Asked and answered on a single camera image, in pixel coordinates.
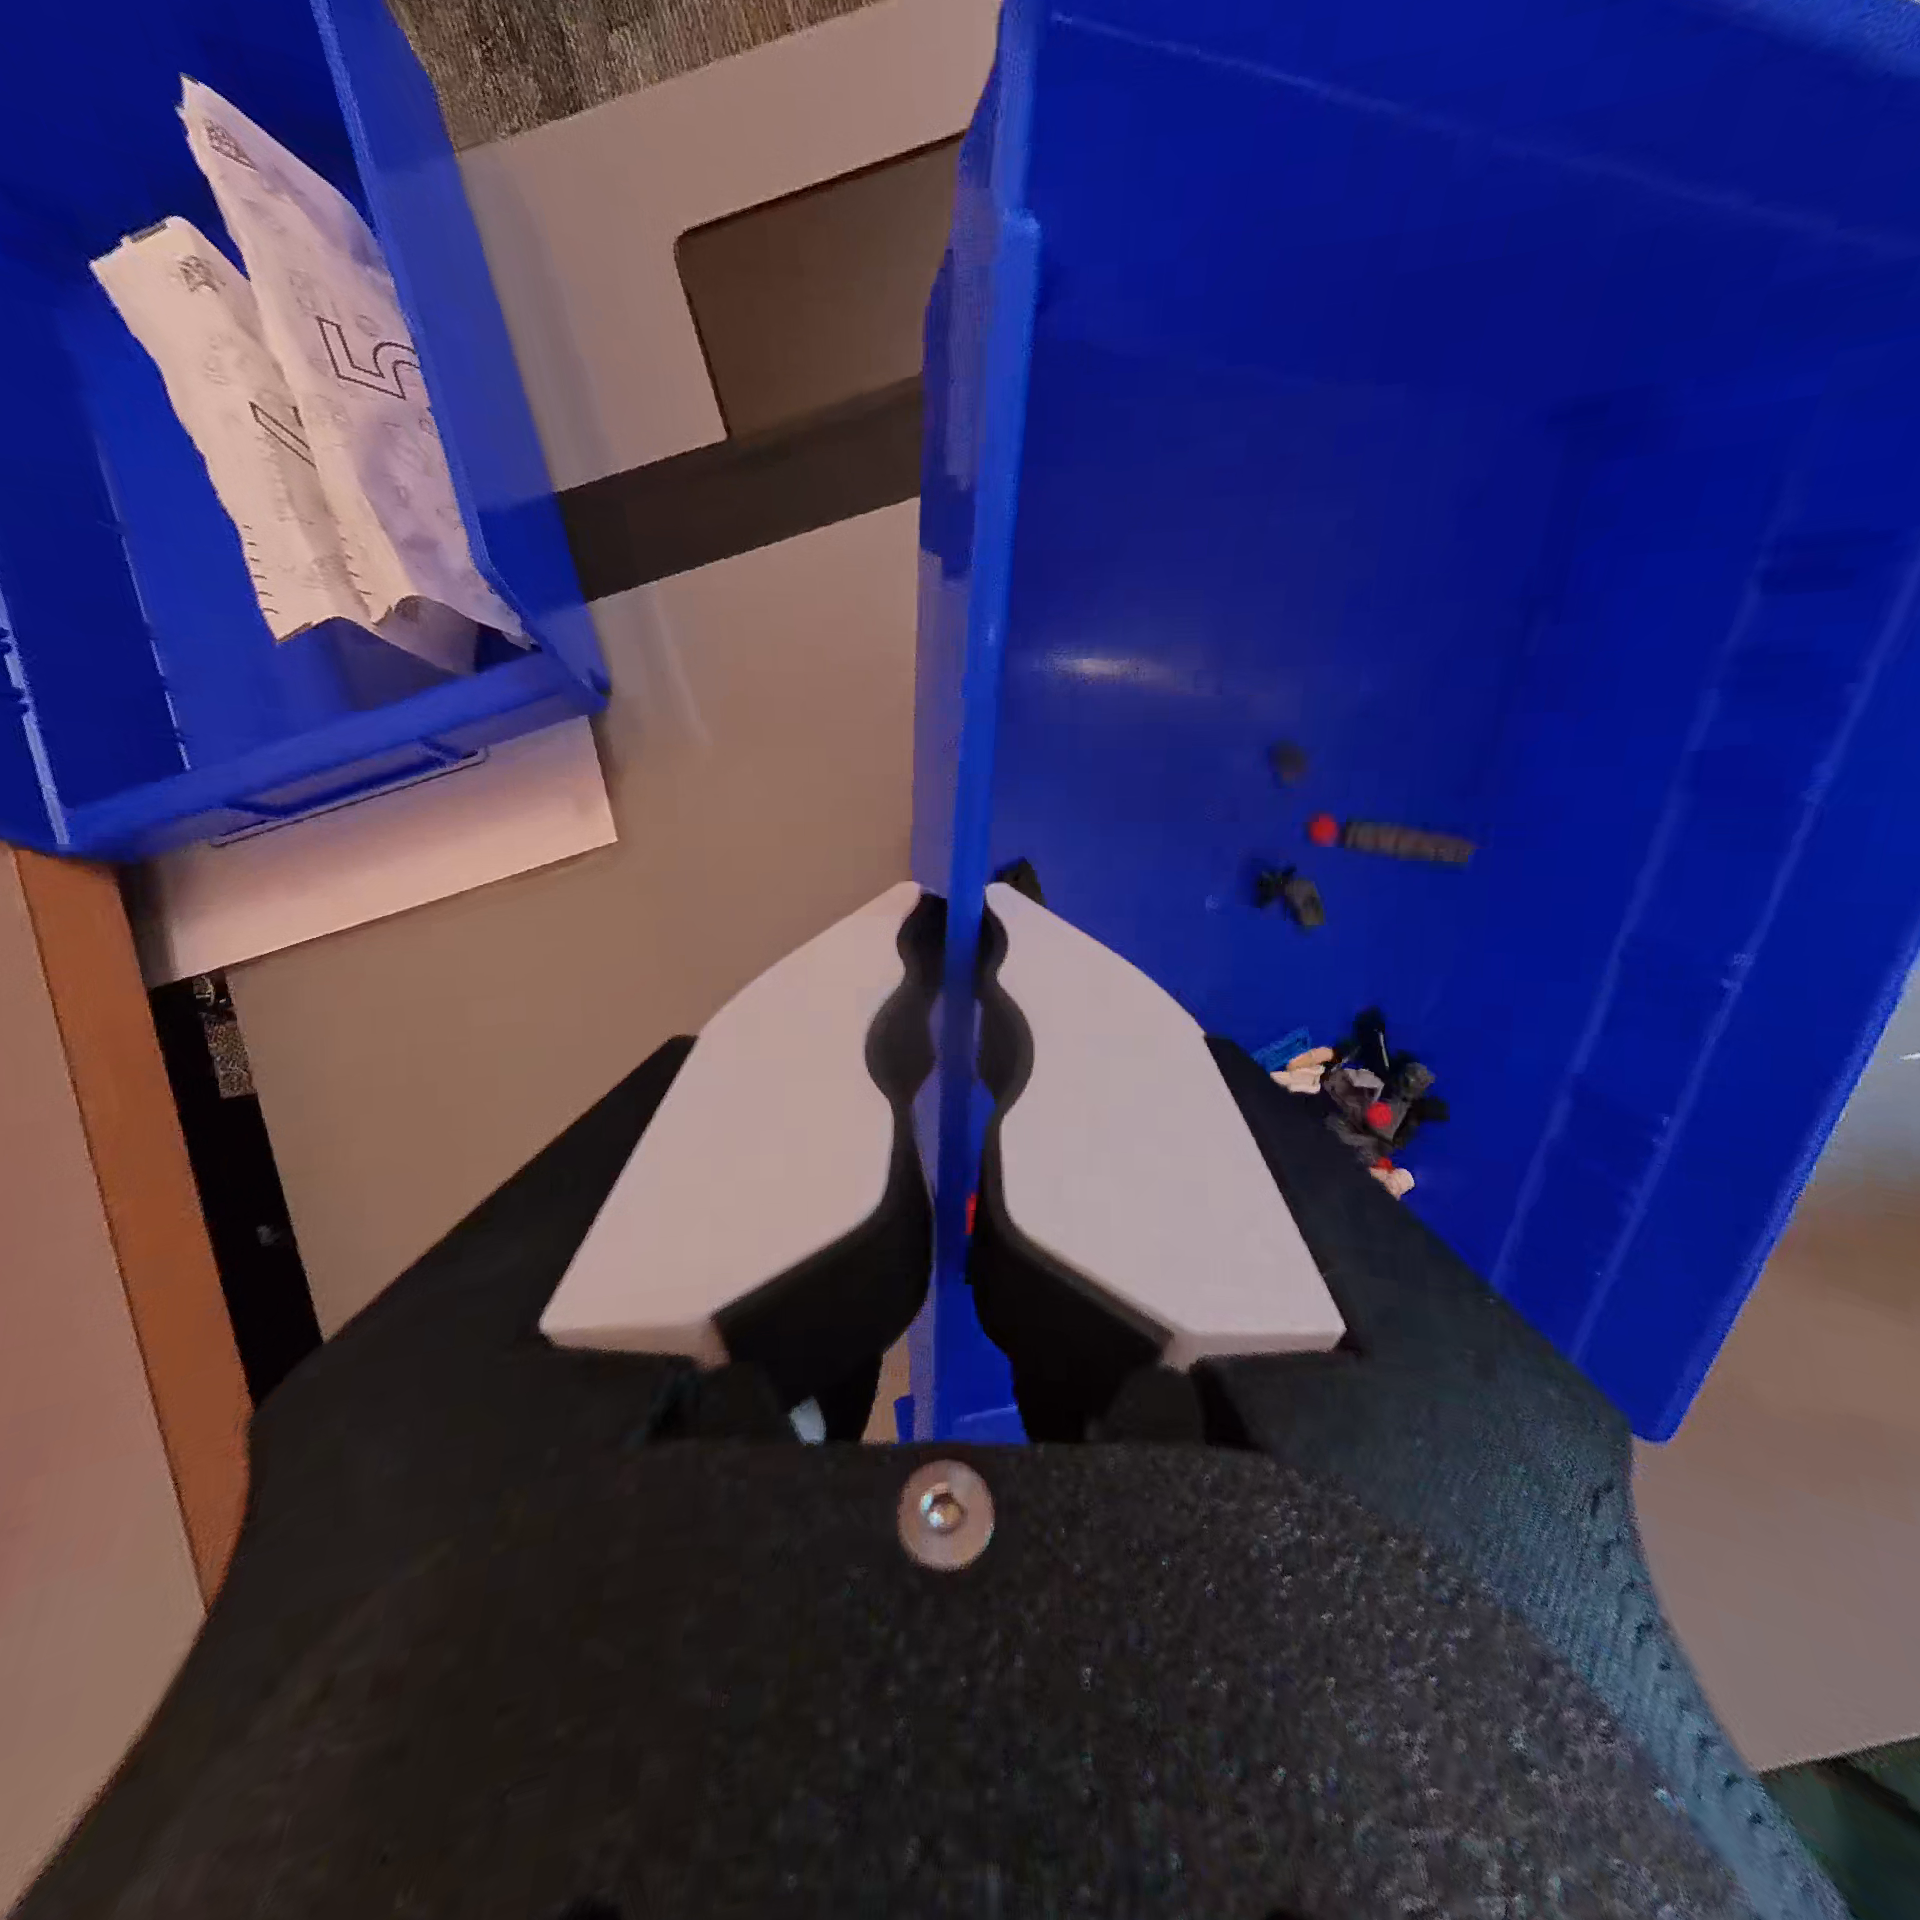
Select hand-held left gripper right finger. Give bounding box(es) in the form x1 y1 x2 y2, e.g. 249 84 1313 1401
970 889 1349 1424

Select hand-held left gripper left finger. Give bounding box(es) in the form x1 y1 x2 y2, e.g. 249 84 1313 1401
540 882 949 1419

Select small lego bricks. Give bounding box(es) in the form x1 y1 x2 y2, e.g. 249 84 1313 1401
1239 737 1487 1203

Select blue plastic bin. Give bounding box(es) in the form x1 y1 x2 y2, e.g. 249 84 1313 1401
900 0 1920 1449
0 0 613 871

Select neighbouring wooden desk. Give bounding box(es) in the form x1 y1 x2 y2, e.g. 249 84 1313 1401
0 841 259 1920

